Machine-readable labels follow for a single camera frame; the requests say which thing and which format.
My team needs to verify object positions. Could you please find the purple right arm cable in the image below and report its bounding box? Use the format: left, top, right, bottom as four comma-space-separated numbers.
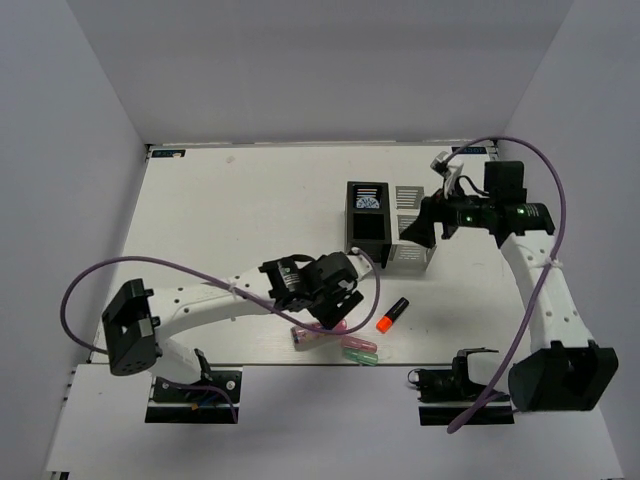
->
446, 135, 566, 435

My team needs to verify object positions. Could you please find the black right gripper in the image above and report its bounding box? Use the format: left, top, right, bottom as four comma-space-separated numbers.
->
400, 175, 494, 248

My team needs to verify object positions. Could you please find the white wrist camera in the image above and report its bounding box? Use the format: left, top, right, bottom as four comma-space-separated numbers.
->
347, 247, 375, 281
431, 151, 464, 198

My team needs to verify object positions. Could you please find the green translucent eraser case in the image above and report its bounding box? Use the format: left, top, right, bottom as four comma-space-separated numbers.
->
342, 348, 379, 366

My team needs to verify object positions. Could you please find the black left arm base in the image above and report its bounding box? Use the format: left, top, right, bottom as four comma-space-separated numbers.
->
145, 349, 243, 425

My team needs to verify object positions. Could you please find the left blue table label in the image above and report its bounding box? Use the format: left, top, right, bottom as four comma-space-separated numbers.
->
151, 149, 186, 158

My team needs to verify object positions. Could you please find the blue table label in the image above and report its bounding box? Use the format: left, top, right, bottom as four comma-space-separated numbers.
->
151, 149, 186, 158
451, 146, 487, 155

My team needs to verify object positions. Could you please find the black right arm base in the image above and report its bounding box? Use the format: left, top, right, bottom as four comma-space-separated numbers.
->
407, 348, 515, 427

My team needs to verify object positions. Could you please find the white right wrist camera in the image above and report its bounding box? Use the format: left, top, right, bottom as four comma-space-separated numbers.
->
431, 151, 464, 198

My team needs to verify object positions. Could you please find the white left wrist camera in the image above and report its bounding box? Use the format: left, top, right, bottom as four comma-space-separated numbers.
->
347, 247, 375, 281

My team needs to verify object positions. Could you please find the white slotted organizer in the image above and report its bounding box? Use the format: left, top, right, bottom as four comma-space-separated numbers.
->
387, 185, 435, 275

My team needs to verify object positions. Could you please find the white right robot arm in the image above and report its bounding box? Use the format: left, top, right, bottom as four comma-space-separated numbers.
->
400, 160, 619, 412

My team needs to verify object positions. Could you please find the pink translucent eraser case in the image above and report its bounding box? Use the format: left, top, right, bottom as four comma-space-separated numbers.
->
341, 335, 378, 353

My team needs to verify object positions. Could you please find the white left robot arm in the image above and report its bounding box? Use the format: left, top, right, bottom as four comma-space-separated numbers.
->
102, 252, 372, 399

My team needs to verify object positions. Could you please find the pink cap crayon bottle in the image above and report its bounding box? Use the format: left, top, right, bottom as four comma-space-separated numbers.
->
290, 322, 333, 351

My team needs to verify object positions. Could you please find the blue white round tub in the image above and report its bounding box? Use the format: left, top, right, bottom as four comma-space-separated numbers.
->
355, 196, 381, 210

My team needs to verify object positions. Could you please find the orange cap black highlighter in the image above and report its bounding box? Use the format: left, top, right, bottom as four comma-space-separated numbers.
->
376, 297, 410, 334

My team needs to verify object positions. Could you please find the black slotted organizer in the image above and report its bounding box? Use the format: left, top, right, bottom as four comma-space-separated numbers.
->
345, 181, 391, 269

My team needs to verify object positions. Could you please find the right blue table label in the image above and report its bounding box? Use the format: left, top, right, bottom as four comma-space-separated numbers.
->
451, 146, 487, 155

